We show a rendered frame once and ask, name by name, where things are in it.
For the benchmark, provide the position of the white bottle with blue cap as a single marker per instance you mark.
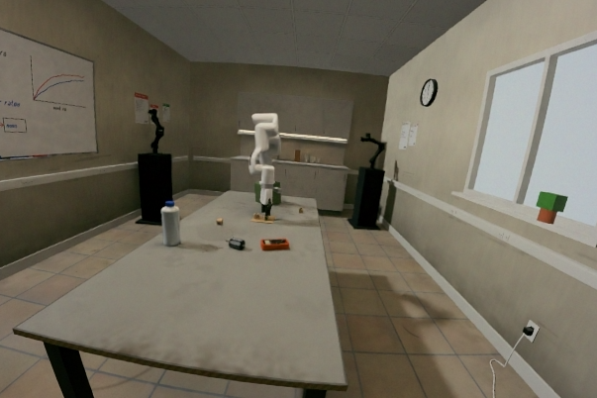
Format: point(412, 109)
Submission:
point(170, 224)

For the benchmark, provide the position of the orange pocket multimeter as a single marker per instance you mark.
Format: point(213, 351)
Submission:
point(274, 244)

